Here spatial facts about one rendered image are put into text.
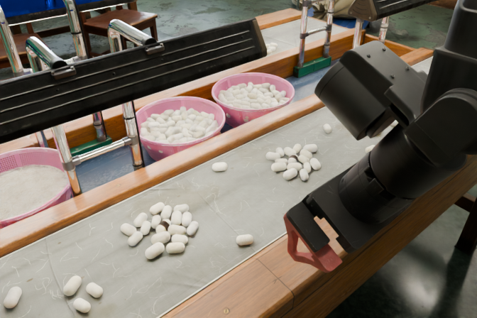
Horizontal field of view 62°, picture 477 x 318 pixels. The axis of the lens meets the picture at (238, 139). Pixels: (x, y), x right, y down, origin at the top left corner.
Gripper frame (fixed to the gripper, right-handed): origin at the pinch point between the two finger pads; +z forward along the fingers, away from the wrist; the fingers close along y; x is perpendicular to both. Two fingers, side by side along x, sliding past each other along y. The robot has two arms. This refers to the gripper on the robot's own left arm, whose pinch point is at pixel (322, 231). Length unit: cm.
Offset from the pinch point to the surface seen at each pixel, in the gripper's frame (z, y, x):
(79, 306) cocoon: 34.4, 23.3, -14.6
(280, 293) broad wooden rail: 24.3, -2.8, 3.2
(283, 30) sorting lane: 71, -106, -84
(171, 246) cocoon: 34.3, 5.1, -15.1
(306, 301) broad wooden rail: 28.8, -8.5, 7.3
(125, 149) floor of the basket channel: 63, -8, -53
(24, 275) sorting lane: 42, 28, -26
